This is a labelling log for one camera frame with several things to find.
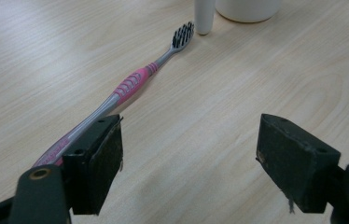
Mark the white cup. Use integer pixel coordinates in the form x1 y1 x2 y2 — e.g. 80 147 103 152
215 0 283 23

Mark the pink and grey toothbrush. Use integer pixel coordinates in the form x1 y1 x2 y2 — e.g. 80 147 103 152
32 21 195 167

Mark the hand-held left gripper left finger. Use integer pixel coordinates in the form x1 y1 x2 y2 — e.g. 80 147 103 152
63 114 124 217

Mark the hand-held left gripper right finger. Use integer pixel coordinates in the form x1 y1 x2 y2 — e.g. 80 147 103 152
256 113 342 215

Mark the white slim cylinder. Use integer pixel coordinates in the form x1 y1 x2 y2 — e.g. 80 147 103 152
193 0 217 36

